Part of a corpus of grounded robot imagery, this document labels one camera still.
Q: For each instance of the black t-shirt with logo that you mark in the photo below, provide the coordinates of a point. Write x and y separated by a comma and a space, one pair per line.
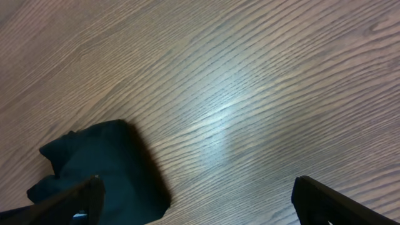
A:
112, 151

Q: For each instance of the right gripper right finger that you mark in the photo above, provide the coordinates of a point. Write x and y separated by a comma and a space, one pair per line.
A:
317, 204

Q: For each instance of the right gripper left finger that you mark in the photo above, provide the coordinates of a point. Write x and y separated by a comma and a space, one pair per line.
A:
81, 204

